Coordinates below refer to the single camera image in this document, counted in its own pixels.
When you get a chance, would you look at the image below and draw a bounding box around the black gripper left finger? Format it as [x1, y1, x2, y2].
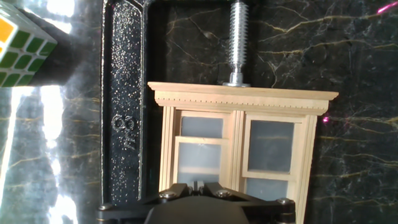
[96, 182, 197, 224]

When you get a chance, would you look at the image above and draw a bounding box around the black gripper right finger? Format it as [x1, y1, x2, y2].
[198, 182, 296, 224]

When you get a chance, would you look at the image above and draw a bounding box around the sliding wooden window sash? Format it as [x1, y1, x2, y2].
[172, 136, 231, 187]

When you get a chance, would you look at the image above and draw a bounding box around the black metal C-clamp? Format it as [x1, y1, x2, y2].
[99, 0, 251, 206]

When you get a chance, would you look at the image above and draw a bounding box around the black marble pattern mat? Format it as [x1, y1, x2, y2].
[0, 0, 398, 224]

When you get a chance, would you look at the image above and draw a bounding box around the Rubik's cube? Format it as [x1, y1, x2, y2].
[0, 1, 58, 88]

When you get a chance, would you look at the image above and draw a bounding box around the miniature wooden window frame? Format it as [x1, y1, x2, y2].
[147, 81, 340, 224]

